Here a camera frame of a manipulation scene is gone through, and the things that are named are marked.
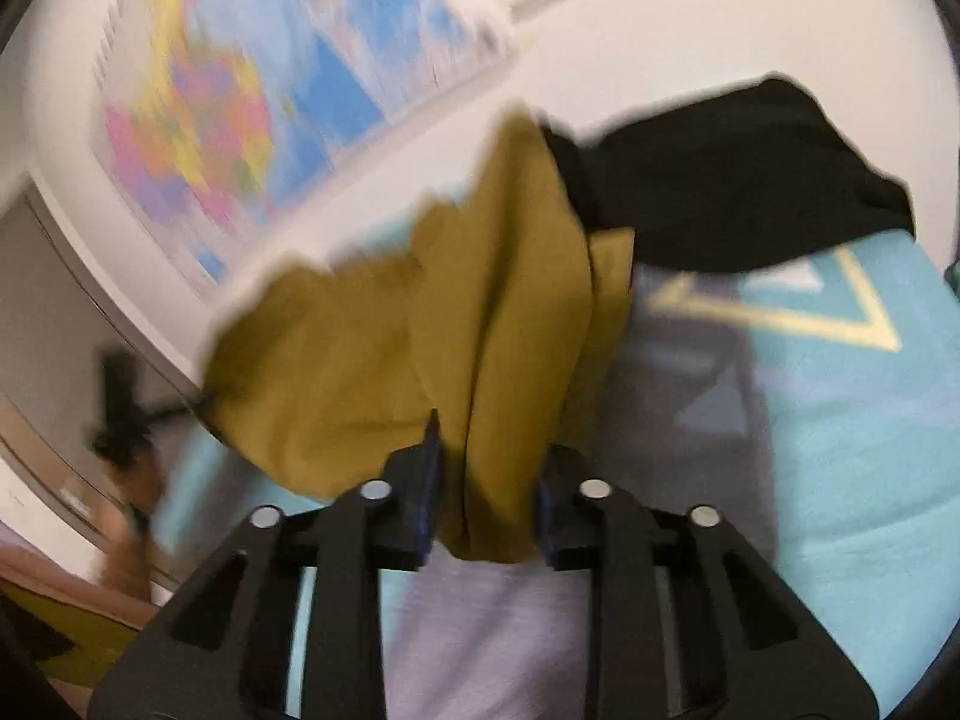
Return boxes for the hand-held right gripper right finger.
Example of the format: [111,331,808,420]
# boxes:
[534,446,880,720]

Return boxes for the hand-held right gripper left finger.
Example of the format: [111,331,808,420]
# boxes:
[88,411,445,720]

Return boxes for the olive green garment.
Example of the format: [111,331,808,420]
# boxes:
[199,111,638,563]

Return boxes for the grey door with wooden strip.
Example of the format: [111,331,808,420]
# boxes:
[0,184,211,616]

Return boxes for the teal and grey bed sheet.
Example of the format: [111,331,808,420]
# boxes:
[150,180,960,720]

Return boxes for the black garment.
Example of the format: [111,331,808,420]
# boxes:
[540,76,917,275]

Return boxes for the colourful wall map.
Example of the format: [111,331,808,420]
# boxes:
[90,0,743,286]

